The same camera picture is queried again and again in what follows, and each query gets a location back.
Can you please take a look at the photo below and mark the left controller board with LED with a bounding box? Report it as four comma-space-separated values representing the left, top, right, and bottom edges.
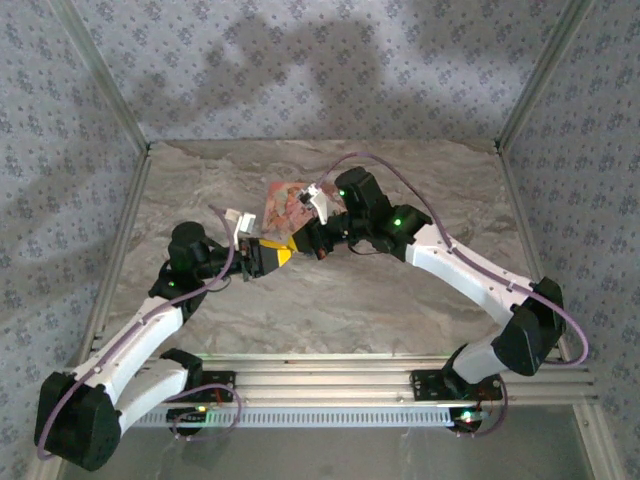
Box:
167, 405, 211, 425

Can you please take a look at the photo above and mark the controller board with led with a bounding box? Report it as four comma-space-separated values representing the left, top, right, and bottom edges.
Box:
167, 405, 211, 425
448, 407, 494, 434

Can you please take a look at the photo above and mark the right controller board with LED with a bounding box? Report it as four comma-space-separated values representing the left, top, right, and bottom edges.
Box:
448, 407, 494, 434

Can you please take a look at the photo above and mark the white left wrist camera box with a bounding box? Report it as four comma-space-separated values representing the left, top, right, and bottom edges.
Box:
225, 208, 258, 236

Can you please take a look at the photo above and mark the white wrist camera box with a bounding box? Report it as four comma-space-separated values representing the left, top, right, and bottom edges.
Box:
298, 182, 332, 227
225, 208, 258, 236

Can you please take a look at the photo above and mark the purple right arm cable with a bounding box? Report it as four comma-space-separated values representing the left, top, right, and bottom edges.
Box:
317, 152, 590, 365

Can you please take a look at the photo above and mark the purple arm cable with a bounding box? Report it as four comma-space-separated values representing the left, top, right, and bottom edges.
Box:
37, 203, 236, 461
317, 152, 590, 365

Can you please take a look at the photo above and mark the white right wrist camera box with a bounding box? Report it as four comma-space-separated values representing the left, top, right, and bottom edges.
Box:
298, 182, 332, 227

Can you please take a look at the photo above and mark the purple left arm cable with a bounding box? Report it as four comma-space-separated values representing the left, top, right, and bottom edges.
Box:
37, 203, 236, 461

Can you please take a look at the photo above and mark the thin black left gripper cable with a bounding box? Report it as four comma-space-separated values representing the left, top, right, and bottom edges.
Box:
199, 273, 234, 294

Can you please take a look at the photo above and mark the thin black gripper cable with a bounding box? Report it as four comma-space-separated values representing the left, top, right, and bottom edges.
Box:
199, 273, 234, 294
347, 238, 384, 256

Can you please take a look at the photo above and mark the thin black right gripper cable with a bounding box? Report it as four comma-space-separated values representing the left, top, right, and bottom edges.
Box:
347, 238, 384, 256

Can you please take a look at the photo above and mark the aluminium table side rail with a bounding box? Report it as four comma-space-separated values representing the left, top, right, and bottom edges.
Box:
494, 144, 626, 480
24, 147, 154, 480

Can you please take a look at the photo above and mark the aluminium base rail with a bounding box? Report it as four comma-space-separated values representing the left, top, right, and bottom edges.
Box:
199, 353, 599, 407

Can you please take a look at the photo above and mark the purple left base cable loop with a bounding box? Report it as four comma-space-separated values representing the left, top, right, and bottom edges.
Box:
168, 387, 245, 444

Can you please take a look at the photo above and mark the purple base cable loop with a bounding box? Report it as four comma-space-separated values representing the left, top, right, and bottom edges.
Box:
457, 379, 509, 439
168, 387, 245, 444

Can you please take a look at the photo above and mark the white slotted cable duct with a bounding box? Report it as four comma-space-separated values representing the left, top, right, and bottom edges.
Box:
134, 405, 484, 430

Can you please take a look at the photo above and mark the aluminium frame post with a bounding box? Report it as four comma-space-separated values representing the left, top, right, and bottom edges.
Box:
49, 0, 151, 151
493, 0, 599, 151

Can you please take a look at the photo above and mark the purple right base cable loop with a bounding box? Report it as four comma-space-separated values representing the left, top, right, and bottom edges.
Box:
457, 379, 509, 439

